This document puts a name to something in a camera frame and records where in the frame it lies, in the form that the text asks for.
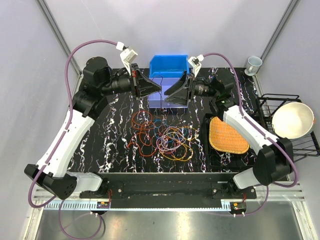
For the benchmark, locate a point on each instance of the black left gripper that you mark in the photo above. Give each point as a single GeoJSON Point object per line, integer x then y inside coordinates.
{"type": "Point", "coordinates": [140, 86]}

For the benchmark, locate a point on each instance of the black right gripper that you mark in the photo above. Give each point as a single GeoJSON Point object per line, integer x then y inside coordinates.
{"type": "Point", "coordinates": [183, 95]}

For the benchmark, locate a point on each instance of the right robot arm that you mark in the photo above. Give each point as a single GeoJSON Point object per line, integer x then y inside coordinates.
{"type": "Point", "coordinates": [274, 155]}

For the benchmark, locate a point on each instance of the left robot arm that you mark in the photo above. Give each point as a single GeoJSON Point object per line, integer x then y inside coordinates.
{"type": "Point", "coordinates": [98, 82]}

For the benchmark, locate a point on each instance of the lavender plastic tray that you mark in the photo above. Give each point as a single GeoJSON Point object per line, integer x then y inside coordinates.
{"type": "Point", "coordinates": [157, 100]}

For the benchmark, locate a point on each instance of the blue plastic bin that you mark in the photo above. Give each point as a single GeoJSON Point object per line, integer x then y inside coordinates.
{"type": "Point", "coordinates": [168, 66]}

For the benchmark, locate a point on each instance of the woven orange bamboo mat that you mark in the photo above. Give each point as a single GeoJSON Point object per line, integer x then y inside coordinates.
{"type": "Point", "coordinates": [224, 138]}

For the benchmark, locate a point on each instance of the black plastic tray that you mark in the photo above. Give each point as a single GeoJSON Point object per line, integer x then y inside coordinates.
{"type": "Point", "coordinates": [218, 161]}

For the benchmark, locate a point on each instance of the white ceramic mug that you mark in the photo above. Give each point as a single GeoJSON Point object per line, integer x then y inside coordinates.
{"type": "Point", "coordinates": [252, 66]}

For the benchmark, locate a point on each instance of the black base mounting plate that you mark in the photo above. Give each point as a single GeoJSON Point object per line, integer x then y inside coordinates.
{"type": "Point", "coordinates": [164, 191]}

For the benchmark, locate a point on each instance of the large white bowl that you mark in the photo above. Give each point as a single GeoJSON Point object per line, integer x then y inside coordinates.
{"type": "Point", "coordinates": [293, 120]}

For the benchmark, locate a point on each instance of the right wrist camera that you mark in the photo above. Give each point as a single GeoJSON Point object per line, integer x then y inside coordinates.
{"type": "Point", "coordinates": [196, 63]}

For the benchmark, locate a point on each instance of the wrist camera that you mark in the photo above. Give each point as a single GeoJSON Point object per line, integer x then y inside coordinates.
{"type": "Point", "coordinates": [196, 63]}
{"type": "Point", "coordinates": [127, 56]}

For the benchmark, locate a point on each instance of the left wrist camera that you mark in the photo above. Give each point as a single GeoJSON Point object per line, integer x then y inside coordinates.
{"type": "Point", "coordinates": [127, 56]}

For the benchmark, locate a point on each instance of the black wire dish rack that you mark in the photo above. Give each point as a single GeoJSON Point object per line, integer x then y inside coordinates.
{"type": "Point", "coordinates": [267, 105]}

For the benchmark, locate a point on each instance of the aluminium frame rail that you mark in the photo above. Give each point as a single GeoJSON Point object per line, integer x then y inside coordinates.
{"type": "Point", "coordinates": [285, 192]}

